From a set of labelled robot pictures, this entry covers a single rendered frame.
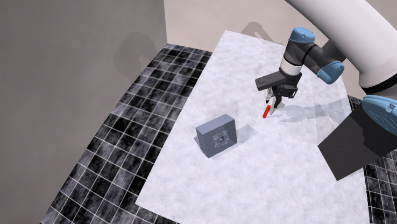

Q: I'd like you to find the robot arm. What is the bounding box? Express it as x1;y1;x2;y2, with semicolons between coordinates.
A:
280;0;397;136

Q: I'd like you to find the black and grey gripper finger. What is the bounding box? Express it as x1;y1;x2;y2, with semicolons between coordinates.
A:
266;88;275;103
269;92;285;115

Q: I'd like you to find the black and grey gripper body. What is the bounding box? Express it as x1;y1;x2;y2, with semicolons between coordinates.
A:
272;67;302;99

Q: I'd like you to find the dark grey panel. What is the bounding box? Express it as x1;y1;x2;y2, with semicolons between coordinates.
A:
194;114;237;158

